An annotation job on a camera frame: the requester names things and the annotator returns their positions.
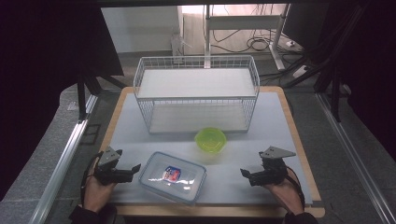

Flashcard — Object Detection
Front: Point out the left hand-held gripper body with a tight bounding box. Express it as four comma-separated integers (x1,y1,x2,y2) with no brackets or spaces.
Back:
92,147,134,187

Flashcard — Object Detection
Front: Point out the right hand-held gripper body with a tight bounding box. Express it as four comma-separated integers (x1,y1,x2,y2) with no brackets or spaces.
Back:
255,146,297,187

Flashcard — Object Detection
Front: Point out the clear rectangular blue-rimmed container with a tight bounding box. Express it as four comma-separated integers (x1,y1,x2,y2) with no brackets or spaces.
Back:
138,151,208,205

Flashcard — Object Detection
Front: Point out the green round plastic container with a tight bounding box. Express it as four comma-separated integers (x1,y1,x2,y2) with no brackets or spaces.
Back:
194,126,228,154

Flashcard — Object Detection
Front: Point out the white wire two-tier rack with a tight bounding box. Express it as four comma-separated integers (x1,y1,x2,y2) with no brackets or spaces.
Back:
133,55,261,135

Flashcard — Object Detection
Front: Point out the person's left hand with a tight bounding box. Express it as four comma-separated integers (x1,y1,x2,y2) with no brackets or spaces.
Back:
83,161,118,214

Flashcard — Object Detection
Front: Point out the person's right hand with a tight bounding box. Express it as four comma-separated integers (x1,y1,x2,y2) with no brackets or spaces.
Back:
263,167,304,217

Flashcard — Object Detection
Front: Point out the grey table mat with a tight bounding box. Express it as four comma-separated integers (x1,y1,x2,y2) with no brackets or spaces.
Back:
106,91,314,206

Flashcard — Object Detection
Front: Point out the black metal stand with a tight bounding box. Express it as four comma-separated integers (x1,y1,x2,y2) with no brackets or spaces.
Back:
284,6,365,123
77,69,127,121

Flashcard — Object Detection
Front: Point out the white power strip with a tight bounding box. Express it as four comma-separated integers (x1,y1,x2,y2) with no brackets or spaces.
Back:
292,64,311,79

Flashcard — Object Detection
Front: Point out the white board panel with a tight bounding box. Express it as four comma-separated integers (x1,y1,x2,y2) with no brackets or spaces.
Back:
101,6,185,54

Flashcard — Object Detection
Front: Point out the dark curtain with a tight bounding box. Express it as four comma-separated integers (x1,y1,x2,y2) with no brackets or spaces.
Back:
281,0,396,162
0,0,125,200

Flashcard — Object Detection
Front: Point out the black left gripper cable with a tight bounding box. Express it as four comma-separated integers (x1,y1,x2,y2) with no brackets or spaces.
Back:
80,151,105,207

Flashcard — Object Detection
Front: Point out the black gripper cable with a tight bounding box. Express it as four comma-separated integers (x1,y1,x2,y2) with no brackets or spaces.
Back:
286,169,306,208
80,151,105,207

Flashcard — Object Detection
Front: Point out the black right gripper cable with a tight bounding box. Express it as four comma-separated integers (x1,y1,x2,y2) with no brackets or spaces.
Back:
286,169,306,208

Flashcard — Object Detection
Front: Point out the aluminium rail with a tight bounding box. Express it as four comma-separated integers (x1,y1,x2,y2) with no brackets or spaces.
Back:
29,94,98,224
316,92,396,224

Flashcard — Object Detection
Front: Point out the tangle of black floor cables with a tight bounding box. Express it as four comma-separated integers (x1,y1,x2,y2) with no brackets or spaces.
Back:
211,4,312,87

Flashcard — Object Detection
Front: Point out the white desk frame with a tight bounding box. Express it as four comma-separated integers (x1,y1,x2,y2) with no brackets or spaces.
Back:
204,3,292,72

